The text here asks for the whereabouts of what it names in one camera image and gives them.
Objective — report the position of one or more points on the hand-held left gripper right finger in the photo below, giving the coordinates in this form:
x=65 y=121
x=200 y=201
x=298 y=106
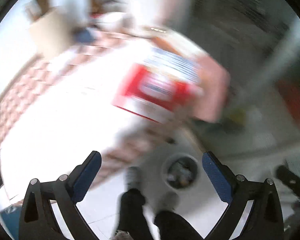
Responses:
x=216 y=177

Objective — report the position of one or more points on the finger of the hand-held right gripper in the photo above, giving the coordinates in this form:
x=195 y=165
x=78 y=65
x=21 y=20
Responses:
x=290 y=180

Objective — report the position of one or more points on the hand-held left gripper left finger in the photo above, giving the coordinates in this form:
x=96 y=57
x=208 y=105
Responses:
x=88 y=177

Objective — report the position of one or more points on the white round trash bin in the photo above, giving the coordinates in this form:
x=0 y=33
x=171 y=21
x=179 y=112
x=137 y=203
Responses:
x=163 y=172

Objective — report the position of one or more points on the red and white packet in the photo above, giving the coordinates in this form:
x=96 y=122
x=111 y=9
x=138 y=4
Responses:
x=140 y=90

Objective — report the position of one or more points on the white and blue packet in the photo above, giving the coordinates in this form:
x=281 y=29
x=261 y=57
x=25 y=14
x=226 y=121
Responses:
x=175 y=65

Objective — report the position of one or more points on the person's left shoe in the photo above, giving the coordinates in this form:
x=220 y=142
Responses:
x=133 y=176

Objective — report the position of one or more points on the person's shoe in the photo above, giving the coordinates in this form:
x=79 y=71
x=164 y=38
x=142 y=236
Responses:
x=170 y=200
x=133 y=176

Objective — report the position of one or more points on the person's right shoe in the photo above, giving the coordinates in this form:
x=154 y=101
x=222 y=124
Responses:
x=170 y=200

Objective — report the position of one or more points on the person's left leg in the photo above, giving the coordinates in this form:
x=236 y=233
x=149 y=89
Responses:
x=131 y=212

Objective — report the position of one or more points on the person's leg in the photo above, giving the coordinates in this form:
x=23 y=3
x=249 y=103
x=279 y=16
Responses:
x=175 y=226
x=131 y=212

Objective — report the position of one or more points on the checked printed table mat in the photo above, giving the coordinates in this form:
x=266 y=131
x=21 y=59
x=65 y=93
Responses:
x=52 y=130

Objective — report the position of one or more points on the person's right leg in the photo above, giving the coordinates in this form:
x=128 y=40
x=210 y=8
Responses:
x=175 y=226

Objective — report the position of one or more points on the blue base cabinet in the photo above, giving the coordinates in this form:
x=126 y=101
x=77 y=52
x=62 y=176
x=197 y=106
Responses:
x=7 y=217

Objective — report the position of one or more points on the dark blue phone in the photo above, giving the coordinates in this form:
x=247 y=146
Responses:
x=86 y=35

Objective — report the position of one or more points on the cream utensil holder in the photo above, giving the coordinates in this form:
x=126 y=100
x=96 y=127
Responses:
x=52 y=35

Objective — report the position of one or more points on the glass sliding door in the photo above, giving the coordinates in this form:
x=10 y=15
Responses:
x=252 y=17

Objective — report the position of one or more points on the white and pink electric kettle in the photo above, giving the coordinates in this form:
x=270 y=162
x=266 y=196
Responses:
x=147 y=5

